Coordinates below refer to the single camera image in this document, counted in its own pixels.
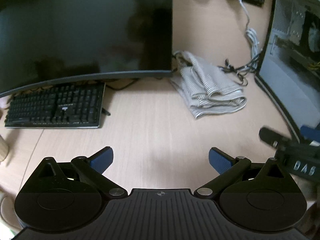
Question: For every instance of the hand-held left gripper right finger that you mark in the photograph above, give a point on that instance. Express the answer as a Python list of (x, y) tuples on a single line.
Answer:
[(220, 161)]

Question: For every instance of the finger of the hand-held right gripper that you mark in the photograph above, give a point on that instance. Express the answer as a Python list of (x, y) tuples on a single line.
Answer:
[(311, 132), (271, 134)]

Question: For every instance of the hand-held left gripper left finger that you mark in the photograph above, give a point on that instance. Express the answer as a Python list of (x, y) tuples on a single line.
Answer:
[(103, 158)]

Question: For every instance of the grey striped garment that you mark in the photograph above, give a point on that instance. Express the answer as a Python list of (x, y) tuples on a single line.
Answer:
[(212, 90)]

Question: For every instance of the black mechanical keyboard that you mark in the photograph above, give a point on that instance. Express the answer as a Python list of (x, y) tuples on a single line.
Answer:
[(55, 105)]

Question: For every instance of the curved monitor showing image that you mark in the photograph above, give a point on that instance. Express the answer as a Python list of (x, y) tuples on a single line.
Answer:
[(292, 62)]

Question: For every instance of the large black curved monitor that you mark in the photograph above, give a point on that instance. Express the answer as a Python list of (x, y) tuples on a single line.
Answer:
[(82, 30)]

